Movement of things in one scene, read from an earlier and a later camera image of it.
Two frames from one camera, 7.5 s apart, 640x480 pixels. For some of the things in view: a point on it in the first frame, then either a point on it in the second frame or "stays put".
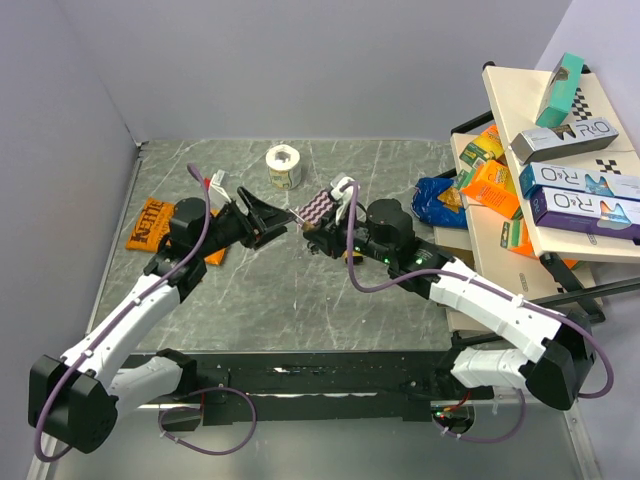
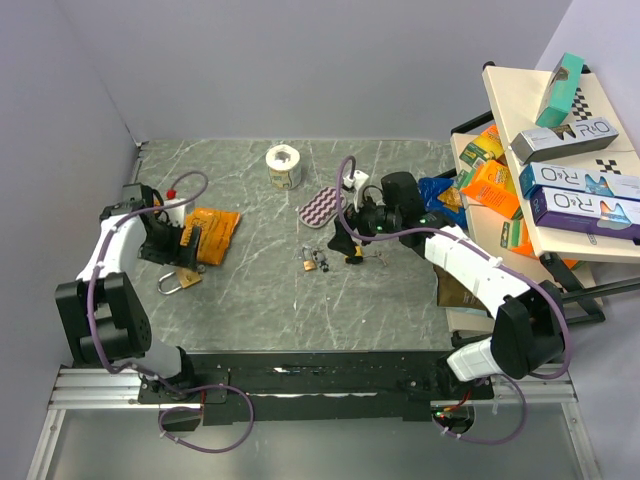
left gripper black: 268,214 to 176,255
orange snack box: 493,188 stays put
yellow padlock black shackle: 357,257 stays put
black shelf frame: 581,298 stays put
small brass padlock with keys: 308,226 to 310,260
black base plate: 273,388 stays put
